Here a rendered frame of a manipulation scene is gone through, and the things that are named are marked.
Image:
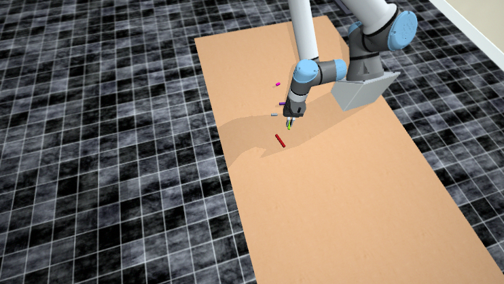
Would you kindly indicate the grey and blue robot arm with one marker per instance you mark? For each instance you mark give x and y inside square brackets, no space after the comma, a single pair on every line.
[386,27]

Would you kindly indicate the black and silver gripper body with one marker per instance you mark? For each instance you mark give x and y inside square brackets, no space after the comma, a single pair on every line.
[295,105]

